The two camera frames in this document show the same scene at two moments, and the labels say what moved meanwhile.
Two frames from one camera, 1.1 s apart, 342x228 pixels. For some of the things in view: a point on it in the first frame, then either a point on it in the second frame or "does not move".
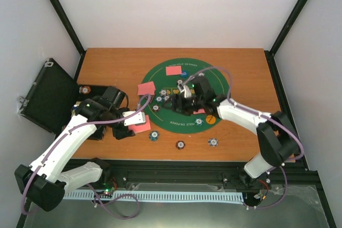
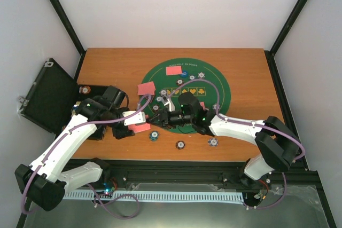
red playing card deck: x=143 y=127 does not move
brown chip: x=179 y=81 does not move
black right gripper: x=175 y=98 → x=163 y=117
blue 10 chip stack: x=212 y=142 does not move
